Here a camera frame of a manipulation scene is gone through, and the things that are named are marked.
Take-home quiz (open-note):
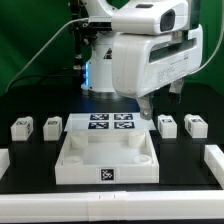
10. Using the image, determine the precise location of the black cable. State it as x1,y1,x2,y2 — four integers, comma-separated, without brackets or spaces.
5,73,84,93

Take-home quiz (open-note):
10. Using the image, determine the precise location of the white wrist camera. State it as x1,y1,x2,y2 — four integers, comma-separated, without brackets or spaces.
111,0,189,35

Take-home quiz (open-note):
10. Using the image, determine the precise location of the white left fence bar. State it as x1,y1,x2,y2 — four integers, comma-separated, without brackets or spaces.
0,149,10,179

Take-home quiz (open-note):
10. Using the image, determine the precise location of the white square tabletop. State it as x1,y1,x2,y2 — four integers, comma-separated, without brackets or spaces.
55,129,159,185

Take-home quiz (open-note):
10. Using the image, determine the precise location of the grey cable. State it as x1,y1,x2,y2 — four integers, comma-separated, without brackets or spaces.
5,17,90,94

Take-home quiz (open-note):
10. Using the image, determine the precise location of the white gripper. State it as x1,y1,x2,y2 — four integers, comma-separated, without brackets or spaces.
112,26,203,120

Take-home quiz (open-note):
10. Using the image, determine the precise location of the white right fence bar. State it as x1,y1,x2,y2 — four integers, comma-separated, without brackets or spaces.
204,145,224,190

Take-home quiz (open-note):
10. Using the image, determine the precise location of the white sheet with tags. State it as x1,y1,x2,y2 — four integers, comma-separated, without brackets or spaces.
65,113,155,132

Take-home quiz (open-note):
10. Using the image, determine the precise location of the white front fence bar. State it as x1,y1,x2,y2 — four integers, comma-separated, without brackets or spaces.
0,190,224,223

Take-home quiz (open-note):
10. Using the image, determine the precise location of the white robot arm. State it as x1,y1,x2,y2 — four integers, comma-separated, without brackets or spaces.
82,0,203,120

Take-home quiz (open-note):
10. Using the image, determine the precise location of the white fence bar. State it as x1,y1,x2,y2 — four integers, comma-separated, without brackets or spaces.
204,145,224,190
0,149,10,179
0,190,224,223

